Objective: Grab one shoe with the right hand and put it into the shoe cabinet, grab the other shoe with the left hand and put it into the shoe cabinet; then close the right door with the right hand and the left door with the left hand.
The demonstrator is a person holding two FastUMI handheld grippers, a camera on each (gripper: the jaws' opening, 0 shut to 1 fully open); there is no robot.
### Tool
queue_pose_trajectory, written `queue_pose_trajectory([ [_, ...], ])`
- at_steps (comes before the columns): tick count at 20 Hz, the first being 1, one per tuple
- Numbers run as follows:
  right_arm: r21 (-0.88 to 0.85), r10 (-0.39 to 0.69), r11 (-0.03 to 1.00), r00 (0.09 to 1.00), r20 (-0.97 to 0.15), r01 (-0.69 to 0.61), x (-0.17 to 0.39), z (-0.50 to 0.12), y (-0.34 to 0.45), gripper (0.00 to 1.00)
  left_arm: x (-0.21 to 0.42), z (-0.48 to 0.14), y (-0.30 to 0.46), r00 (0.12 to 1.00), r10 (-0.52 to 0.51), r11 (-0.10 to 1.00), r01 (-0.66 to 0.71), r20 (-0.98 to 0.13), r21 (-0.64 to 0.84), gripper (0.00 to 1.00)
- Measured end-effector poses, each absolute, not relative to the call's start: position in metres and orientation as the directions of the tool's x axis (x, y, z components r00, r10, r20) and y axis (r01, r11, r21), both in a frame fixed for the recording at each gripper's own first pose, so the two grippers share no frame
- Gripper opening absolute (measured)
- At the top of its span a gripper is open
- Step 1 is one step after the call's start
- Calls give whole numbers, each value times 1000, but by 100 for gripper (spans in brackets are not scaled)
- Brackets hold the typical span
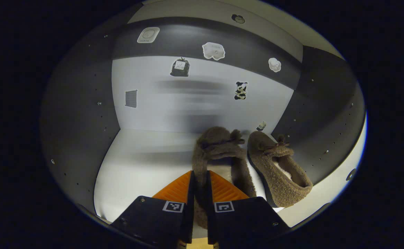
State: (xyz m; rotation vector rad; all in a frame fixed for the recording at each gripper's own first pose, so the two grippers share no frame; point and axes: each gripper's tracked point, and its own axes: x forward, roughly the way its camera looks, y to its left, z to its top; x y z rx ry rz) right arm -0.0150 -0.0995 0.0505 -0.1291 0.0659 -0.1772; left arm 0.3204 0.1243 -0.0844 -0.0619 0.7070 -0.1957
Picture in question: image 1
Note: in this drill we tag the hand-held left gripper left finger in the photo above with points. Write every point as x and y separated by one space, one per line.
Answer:
187 221

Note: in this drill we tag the grey white shoe cabinet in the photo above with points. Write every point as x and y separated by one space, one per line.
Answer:
188 114

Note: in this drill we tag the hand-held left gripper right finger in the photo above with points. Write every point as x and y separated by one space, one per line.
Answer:
211 224

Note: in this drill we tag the brown fuzzy shoe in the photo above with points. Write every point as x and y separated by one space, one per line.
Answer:
219 145
267 173

